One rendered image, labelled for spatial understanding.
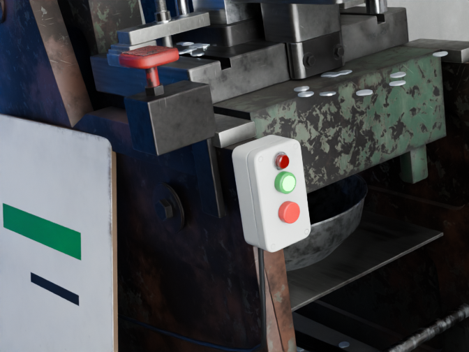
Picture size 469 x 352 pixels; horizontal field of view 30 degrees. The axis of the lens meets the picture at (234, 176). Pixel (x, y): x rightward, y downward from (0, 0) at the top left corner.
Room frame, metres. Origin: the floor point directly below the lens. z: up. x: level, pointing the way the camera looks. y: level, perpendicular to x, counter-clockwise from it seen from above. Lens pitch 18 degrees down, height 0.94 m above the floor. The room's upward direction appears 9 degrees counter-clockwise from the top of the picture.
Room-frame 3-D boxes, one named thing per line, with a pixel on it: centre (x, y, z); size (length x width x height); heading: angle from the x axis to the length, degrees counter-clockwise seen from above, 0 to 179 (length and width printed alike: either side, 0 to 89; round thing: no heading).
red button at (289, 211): (1.03, -0.06, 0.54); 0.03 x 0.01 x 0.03; 124
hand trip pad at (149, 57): (1.09, 0.08, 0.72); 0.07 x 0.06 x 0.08; 34
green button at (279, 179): (1.03, -0.06, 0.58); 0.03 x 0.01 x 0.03; 124
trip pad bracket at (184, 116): (1.10, 0.07, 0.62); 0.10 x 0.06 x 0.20; 124
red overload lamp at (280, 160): (1.04, -0.06, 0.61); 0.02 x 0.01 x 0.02; 124
